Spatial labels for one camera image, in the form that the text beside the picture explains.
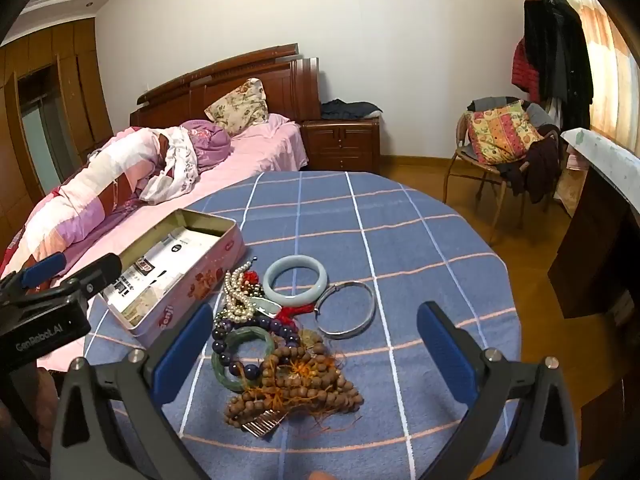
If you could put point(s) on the wooden wardrobe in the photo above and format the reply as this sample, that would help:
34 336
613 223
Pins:
75 85

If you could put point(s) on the bed with pink sheet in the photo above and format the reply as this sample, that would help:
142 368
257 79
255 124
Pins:
240 160

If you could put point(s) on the wooden headboard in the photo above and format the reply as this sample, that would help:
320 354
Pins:
280 85

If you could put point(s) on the dark wooden desk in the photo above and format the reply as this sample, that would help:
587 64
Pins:
590 250

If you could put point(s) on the wicker chair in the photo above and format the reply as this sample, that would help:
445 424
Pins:
452 162

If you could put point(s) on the grey folded cloth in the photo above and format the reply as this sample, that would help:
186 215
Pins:
492 104

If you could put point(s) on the colourful patchwork cushion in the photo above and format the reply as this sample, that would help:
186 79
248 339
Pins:
500 130

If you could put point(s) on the white floral cloth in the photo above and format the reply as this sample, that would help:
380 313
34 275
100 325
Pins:
170 170

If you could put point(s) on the wooden nightstand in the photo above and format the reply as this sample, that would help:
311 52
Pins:
340 145

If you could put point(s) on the small silver comb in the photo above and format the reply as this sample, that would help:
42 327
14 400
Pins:
262 422

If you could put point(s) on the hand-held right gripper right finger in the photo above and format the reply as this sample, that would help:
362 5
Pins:
445 345

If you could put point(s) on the dark folded clothes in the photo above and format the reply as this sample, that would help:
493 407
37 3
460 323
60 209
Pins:
350 109

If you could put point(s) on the pink patchwork quilt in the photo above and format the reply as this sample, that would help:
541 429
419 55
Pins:
100 175

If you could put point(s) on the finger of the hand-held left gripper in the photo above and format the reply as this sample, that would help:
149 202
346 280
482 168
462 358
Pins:
45 265
100 270

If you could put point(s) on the orange patterned curtain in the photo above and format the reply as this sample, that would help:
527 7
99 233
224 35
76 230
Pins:
610 60

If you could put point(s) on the purple garment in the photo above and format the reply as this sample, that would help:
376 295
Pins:
210 145

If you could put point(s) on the silver bangle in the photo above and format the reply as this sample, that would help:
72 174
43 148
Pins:
350 332

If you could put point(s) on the white desk cover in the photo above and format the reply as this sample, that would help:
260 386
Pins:
605 160

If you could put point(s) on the green jade bangle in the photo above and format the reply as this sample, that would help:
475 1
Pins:
250 332

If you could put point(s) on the pale jade bangle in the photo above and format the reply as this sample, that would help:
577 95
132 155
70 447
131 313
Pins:
269 280

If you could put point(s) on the person's left forearm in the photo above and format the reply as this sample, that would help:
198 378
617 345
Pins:
45 400

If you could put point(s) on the floral pillow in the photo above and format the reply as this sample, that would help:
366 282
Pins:
240 105

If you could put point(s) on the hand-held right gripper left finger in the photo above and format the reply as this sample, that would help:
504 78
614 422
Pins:
182 342

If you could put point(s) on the red hanging jacket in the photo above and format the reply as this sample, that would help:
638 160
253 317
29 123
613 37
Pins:
524 72

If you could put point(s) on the black hanging coat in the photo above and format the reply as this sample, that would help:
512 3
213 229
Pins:
560 50

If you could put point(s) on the blue plaid tablecloth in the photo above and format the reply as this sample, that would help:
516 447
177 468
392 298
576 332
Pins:
425 240

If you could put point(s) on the pink tin box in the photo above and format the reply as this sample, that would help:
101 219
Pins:
200 285

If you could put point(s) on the pale jade pendant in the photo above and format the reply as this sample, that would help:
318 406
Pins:
265 305

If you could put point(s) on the printed paper leaflets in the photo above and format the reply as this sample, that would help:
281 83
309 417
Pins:
160 260

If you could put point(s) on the dark maroon garment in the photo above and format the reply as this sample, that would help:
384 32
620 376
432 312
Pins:
542 165

